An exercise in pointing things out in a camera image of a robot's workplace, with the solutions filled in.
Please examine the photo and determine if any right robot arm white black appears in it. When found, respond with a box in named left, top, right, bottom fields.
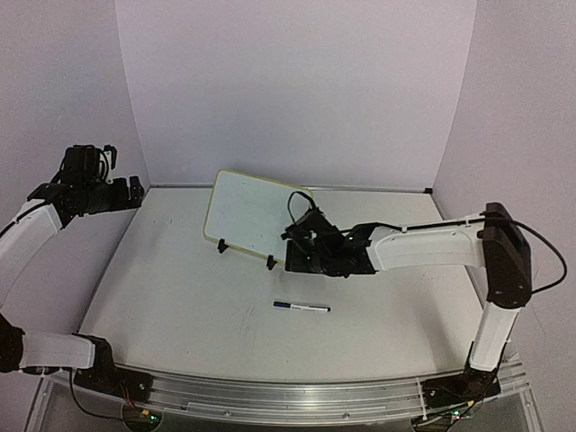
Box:
left=281, top=202, right=532, bottom=373

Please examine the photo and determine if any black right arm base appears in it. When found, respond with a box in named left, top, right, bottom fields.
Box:
left=423, top=369, right=501, bottom=409

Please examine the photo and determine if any left base cable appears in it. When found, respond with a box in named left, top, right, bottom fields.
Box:
left=69, top=368, right=154, bottom=424

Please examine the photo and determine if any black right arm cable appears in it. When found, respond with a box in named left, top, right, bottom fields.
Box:
left=490, top=214, right=567, bottom=296

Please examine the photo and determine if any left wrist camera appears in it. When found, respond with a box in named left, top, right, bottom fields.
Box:
left=103, top=144, right=118, bottom=171

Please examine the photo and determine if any aluminium front rail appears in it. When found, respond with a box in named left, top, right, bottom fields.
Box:
left=49, top=359, right=543, bottom=431

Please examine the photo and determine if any white marker pen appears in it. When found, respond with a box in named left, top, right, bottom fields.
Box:
left=289, top=302, right=331, bottom=313

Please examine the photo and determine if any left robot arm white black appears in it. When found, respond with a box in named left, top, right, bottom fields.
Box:
left=1, top=144, right=145, bottom=392

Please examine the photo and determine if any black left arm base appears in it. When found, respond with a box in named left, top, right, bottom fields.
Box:
left=73, top=334, right=153, bottom=402

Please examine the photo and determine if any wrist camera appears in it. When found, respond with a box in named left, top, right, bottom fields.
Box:
left=281, top=224, right=313, bottom=241
left=103, top=144, right=118, bottom=171

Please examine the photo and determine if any black left whiteboard foot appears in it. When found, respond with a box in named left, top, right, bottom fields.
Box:
left=217, top=238, right=229, bottom=254

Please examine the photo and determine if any black right whiteboard foot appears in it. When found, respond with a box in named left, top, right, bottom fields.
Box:
left=266, top=255, right=276, bottom=271

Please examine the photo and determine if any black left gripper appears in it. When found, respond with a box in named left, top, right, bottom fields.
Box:
left=83, top=174, right=144, bottom=213

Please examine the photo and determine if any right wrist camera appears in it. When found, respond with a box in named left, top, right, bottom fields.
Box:
left=281, top=224, right=313, bottom=241

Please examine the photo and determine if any yellow framed small whiteboard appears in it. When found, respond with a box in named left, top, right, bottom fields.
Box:
left=203, top=169, right=314, bottom=264

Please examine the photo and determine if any aluminium back table rail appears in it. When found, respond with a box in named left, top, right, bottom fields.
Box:
left=148, top=182, right=434, bottom=194

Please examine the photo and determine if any black whiteboard foot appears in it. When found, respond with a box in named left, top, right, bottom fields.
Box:
left=217, top=238, right=229, bottom=254
left=266, top=255, right=276, bottom=271

